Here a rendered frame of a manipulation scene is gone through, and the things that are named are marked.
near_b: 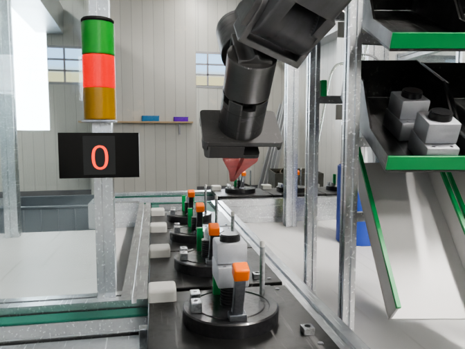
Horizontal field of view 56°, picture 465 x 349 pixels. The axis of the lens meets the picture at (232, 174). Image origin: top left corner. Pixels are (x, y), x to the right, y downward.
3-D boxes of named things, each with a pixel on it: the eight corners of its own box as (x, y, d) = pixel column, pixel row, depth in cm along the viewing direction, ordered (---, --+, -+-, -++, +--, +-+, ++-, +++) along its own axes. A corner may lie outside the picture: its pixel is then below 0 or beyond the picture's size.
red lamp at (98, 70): (114, 86, 67) (113, 53, 67) (80, 86, 66) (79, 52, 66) (117, 89, 72) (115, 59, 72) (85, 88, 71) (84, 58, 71)
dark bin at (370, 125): (481, 172, 59) (498, 122, 55) (385, 172, 59) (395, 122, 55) (408, 98, 83) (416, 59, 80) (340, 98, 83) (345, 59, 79)
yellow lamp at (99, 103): (115, 119, 68) (114, 86, 67) (81, 119, 67) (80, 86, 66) (117, 120, 72) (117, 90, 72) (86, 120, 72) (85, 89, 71)
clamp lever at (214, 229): (218, 261, 83) (220, 228, 80) (207, 262, 83) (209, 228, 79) (215, 249, 86) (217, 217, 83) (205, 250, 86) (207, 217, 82)
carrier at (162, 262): (282, 292, 80) (283, 224, 79) (148, 301, 75) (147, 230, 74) (252, 255, 103) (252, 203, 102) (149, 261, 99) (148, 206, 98)
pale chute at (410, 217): (484, 320, 59) (499, 307, 56) (387, 320, 59) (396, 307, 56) (425, 163, 77) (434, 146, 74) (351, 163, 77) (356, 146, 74)
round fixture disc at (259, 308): (290, 334, 59) (290, 320, 58) (186, 343, 56) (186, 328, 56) (264, 296, 72) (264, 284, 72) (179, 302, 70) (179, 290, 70)
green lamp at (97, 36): (113, 53, 67) (112, 20, 66) (79, 52, 66) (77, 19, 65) (115, 58, 72) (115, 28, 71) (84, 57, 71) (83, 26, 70)
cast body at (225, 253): (249, 287, 61) (249, 237, 60) (218, 289, 60) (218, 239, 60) (237, 269, 69) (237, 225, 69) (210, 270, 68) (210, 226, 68)
